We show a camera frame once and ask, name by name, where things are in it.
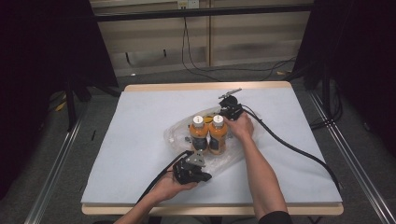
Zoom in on white table mat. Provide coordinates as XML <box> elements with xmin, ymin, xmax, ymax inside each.
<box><xmin>80</xmin><ymin>87</ymin><xmax>344</xmax><ymax>206</ymax></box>

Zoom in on person's right hand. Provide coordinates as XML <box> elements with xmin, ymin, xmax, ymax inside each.
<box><xmin>223</xmin><ymin>111</ymin><xmax>255</xmax><ymax>142</ymax></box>

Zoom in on black horizontal bar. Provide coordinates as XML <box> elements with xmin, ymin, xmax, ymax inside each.
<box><xmin>93</xmin><ymin>4</ymin><xmax>315</xmax><ymax>22</ymax></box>

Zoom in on wooden table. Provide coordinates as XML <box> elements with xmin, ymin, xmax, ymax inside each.
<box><xmin>81</xmin><ymin>81</ymin><xmax>345</xmax><ymax>217</ymax></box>

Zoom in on hand-held gripper cable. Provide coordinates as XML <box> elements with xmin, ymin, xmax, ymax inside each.
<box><xmin>242</xmin><ymin>105</ymin><xmax>343</xmax><ymax>191</ymax></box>
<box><xmin>135</xmin><ymin>149</ymin><xmax>194</xmax><ymax>205</ymax></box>

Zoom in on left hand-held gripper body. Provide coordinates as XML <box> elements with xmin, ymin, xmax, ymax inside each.
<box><xmin>172</xmin><ymin>149</ymin><xmax>208</xmax><ymax>186</ymax></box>

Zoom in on person's left hand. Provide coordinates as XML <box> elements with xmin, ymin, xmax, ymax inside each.
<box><xmin>148</xmin><ymin>169</ymin><xmax>199</xmax><ymax>203</ymax></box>

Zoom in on black curtain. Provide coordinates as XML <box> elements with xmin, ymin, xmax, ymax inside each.
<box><xmin>0</xmin><ymin>0</ymin><xmax>120</xmax><ymax>201</ymax></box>
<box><xmin>291</xmin><ymin>0</ymin><xmax>396</xmax><ymax>158</ymax></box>

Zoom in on clear plastic bag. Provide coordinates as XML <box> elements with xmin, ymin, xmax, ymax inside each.
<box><xmin>163</xmin><ymin>105</ymin><xmax>266</xmax><ymax>177</ymax></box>

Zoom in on left hand-held gripper cable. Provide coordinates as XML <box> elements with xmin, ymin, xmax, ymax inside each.
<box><xmin>135</xmin><ymin>149</ymin><xmax>194</xmax><ymax>205</ymax></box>

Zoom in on white wall socket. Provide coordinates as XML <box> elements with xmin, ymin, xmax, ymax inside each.
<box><xmin>177</xmin><ymin>0</ymin><xmax>200</xmax><ymax>10</ymax></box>

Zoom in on black hanging cable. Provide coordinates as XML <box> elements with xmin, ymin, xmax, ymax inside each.
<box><xmin>180</xmin><ymin>16</ymin><xmax>222</xmax><ymax>82</ymax></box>

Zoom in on black metal stand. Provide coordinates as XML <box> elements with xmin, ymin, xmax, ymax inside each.
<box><xmin>64</xmin><ymin>74</ymin><xmax>79</xmax><ymax>133</ymax></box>
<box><xmin>320</xmin><ymin>66</ymin><xmax>332</xmax><ymax>120</ymax></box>

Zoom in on orange juice bottle white cap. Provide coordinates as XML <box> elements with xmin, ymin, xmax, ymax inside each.
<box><xmin>207</xmin><ymin>114</ymin><xmax>229</xmax><ymax>156</ymax></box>
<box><xmin>189</xmin><ymin>115</ymin><xmax>210</xmax><ymax>153</ymax></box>

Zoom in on right hand-held gripper cable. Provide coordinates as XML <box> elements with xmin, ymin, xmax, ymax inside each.
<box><xmin>242</xmin><ymin>105</ymin><xmax>343</xmax><ymax>191</ymax></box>

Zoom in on bundle of black cables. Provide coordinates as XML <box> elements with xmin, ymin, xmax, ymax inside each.
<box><xmin>308</xmin><ymin>79</ymin><xmax>345</xmax><ymax>131</ymax></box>

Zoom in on metal floor rail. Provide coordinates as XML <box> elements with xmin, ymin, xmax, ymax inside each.
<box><xmin>23</xmin><ymin>117</ymin><xmax>86</xmax><ymax>224</ymax></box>
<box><xmin>307</xmin><ymin>90</ymin><xmax>396</xmax><ymax>224</ymax></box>

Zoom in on black floor cable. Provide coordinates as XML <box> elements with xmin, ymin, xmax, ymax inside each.
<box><xmin>218</xmin><ymin>55</ymin><xmax>298</xmax><ymax>82</ymax></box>

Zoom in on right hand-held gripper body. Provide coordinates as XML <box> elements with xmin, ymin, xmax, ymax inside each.
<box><xmin>219</xmin><ymin>88</ymin><xmax>245</xmax><ymax>122</ymax></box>

